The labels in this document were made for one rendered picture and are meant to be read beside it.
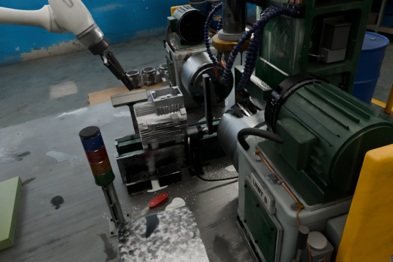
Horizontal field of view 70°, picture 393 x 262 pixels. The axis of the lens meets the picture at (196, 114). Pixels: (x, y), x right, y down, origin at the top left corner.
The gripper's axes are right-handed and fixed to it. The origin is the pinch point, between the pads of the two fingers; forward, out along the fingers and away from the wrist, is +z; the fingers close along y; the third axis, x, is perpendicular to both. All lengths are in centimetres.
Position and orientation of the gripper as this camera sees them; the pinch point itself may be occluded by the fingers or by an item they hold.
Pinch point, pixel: (127, 82)
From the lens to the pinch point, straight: 122.6
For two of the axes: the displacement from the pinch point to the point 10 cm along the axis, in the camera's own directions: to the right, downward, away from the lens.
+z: 4.9, 7.1, 5.0
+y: -1.7, -4.9, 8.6
